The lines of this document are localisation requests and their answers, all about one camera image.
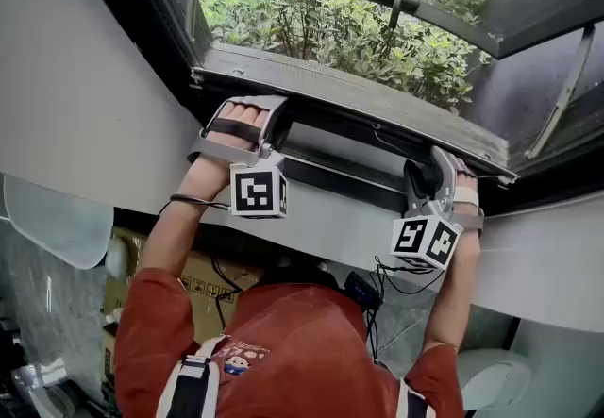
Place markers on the person's red shirt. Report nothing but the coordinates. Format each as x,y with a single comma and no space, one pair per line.
292,350

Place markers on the person's right forearm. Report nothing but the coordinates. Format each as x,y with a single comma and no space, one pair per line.
453,293

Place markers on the white toilet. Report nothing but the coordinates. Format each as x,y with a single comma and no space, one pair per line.
495,378

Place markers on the white plastic bag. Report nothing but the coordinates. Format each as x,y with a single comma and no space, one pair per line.
117,260

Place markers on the closed brown cardboard box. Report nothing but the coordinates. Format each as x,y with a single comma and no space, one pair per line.
203,307

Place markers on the person's left hand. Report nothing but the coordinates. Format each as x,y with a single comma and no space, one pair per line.
240,112

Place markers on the black framed window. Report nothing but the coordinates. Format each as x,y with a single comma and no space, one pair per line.
156,5

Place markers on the person's right hand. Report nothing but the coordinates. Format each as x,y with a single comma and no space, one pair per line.
467,178

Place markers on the black electronic box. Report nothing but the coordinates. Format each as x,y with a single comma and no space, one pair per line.
361,289

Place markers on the white bathtub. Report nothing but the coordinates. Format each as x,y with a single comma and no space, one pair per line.
56,222

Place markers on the person's left forearm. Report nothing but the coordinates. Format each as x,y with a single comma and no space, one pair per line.
179,227

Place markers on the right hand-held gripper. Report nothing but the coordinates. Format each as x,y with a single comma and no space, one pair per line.
424,241

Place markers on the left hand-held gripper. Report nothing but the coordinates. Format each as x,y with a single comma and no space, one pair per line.
255,189

